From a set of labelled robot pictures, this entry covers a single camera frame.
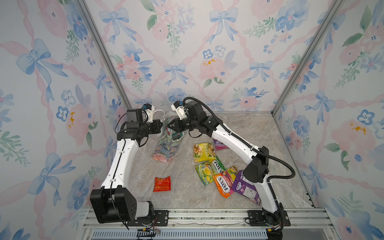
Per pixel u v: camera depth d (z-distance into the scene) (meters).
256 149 0.53
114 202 0.39
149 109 0.69
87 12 0.71
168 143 0.79
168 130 0.76
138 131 0.56
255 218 0.73
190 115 0.63
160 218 0.73
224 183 0.83
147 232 0.73
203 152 0.95
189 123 0.67
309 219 0.76
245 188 0.80
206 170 0.87
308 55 0.86
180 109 0.70
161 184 0.84
